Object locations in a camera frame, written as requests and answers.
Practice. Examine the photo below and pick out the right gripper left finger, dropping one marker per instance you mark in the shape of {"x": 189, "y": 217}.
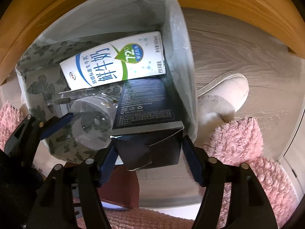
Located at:
{"x": 68, "y": 190}

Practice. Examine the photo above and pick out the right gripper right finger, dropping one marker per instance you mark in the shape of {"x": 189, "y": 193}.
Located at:
{"x": 249, "y": 205}

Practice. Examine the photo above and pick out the pink fluffy rug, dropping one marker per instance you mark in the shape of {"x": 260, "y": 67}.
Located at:
{"x": 135, "y": 218}

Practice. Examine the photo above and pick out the dark blue cardboard box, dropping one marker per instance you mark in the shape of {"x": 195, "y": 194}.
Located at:
{"x": 147, "y": 130}

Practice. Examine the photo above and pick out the white milk carton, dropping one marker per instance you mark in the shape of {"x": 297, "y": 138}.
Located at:
{"x": 128, "y": 58}

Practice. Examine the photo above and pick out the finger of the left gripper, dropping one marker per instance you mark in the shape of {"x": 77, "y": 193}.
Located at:
{"x": 25, "y": 139}

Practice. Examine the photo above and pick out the white slipper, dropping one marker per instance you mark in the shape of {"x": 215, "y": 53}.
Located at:
{"x": 218, "y": 102}

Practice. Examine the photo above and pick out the clear plastic clamshell container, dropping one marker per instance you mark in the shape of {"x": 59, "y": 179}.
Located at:
{"x": 64, "y": 100}

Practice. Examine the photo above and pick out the clear christmas glass cup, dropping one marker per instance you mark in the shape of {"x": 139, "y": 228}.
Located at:
{"x": 93, "y": 118}

